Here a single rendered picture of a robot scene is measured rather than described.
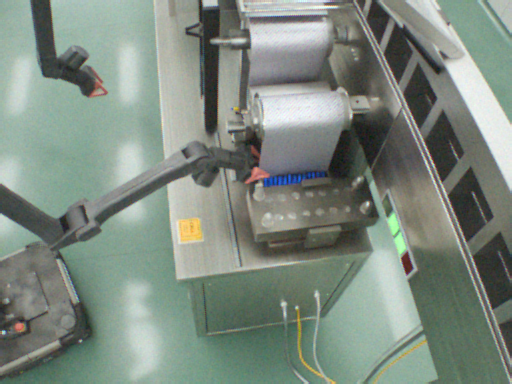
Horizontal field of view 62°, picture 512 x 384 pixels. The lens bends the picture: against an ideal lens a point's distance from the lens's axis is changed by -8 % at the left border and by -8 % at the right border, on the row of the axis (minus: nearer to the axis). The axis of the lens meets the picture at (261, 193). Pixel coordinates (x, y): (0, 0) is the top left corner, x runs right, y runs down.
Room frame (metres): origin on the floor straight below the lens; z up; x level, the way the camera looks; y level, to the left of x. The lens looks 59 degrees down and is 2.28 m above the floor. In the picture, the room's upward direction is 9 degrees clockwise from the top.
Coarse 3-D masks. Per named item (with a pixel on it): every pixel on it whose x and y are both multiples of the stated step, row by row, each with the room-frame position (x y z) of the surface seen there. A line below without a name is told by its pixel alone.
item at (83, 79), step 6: (84, 66) 1.10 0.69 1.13; (78, 72) 1.04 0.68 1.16; (84, 72) 1.06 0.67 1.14; (78, 78) 1.02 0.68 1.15; (84, 78) 1.04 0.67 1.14; (90, 78) 1.05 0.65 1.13; (78, 84) 1.02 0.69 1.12; (84, 84) 1.03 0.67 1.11; (90, 84) 1.03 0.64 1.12; (84, 90) 1.01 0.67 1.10
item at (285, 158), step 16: (272, 144) 0.83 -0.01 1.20; (288, 144) 0.84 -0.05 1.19; (304, 144) 0.86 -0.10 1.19; (320, 144) 0.88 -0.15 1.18; (336, 144) 0.89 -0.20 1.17; (272, 160) 0.83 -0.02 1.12; (288, 160) 0.85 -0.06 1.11; (304, 160) 0.87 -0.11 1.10; (320, 160) 0.88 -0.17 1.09; (272, 176) 0.83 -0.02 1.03
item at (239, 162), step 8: (232, 152) 0.80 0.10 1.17; (240, 152) 0.83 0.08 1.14; (232, 160) 0.78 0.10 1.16; (240, 160) 0.79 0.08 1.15; (248, 160) 0.80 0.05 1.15; (224, 168) 0.76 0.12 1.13; (232, 168) 0.77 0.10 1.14; (240, 168) 0.78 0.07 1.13; (248, 168) 0.77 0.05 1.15; (240, 176) 0.76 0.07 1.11
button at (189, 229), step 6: (180, 222) 0.67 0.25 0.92; (186, 222) 0.67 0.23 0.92; (192, 222) 0.67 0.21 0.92; (198, 222) 0.68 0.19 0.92; (180, 228) 0.65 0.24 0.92; (186, 228) 0.65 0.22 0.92; (192, 228) 0.65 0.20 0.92; (198, 228) 0.66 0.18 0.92; (180, 234) 0.63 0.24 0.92; (186, 234) 0.63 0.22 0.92; (192, 234) 0.63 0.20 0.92; (198, 234) 0.64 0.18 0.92; (180, 240) 0.61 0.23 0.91; (186, 240) 0.61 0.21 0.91
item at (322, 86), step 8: (248, 88) 1.03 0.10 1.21; (256, 88) 1.01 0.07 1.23; (264, 88) 1.01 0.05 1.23; (272, 88) 1.02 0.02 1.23; (280, 88) 1.03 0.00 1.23; (288, 88) 1.03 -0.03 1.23; (296, 88) 1.04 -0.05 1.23; (304, 88) 1.04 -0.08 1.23; (312, 88) 1.05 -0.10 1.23; (320, 88) 1.06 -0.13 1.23; (328, 88) 1.06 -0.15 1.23; (248, 96) 1.04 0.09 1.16; (248, 104) 1.02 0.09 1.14
